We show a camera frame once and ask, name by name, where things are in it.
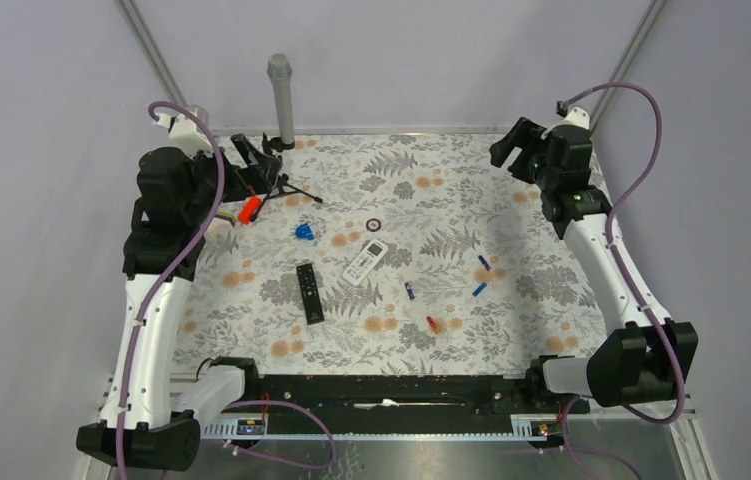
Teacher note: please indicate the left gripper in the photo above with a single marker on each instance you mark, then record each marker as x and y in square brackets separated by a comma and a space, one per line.
[258, 178]

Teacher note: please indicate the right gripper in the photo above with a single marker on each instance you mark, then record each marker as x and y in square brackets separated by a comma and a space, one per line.
[524, 135]

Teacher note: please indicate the black remote control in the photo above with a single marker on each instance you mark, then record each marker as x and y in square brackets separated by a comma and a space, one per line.
[307, 281]

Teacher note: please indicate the orange red battery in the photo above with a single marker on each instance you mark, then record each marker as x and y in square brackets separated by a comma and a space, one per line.
[434, 326]

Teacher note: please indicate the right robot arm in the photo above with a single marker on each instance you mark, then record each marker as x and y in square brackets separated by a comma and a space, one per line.
[646, 355]

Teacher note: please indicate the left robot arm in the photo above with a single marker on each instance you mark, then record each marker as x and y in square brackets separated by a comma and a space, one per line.
[140, 425]

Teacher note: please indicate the white AC remote control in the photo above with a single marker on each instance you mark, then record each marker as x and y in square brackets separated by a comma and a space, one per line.
[365, 261]

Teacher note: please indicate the orange red cylinder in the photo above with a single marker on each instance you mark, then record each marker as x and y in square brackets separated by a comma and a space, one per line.
[249, 210]

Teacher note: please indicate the blue plastic clip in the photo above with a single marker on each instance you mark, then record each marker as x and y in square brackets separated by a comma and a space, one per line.
[305, 232]

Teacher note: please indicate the grey microphone on stand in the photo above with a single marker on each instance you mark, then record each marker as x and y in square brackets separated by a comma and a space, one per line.
[279, 71]

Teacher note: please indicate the poker chip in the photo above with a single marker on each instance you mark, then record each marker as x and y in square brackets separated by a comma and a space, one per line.
[373, 225]

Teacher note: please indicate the light blue battery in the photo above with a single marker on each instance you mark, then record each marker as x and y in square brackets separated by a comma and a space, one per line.
[479, 289]

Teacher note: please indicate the floral table mat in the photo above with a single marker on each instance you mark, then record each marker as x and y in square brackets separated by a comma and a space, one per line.
[441, 204]

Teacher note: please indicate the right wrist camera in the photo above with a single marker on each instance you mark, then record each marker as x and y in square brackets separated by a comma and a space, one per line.
[571, 115]

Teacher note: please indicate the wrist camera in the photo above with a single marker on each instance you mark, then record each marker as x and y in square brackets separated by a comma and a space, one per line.
[185, 134]
[571, 115]

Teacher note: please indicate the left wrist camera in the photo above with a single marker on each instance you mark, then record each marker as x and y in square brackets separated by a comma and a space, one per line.
[185, 134]

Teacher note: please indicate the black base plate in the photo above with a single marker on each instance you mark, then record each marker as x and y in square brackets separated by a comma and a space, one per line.
[450, 405]

